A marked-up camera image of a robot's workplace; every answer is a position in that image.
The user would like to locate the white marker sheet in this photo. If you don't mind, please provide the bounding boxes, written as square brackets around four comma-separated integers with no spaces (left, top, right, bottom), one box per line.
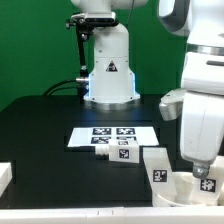
[68,127,159,147]

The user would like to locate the white fence bar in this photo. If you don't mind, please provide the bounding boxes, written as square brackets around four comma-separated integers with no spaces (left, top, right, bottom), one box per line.
[0,206,224,224]
[0,162,12,197]

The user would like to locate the white left fence bar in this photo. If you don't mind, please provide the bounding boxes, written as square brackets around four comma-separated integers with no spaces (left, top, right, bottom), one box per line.
[0,162,12,197]

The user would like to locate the camera on black stand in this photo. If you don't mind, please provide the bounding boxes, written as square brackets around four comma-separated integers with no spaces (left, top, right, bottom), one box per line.
[65,12,118,84]

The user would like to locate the black cables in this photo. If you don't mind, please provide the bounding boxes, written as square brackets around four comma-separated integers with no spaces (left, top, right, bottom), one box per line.
[43,79,86,97]

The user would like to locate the white front fence bar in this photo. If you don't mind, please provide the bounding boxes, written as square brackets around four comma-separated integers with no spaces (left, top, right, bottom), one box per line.
[0,206,224,224]

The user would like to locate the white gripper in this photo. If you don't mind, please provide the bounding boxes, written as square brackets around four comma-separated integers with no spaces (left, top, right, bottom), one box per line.
[180,92,224,178]

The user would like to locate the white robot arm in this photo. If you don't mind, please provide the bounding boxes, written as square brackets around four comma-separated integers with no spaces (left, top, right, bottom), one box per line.
[71,0,224,179]

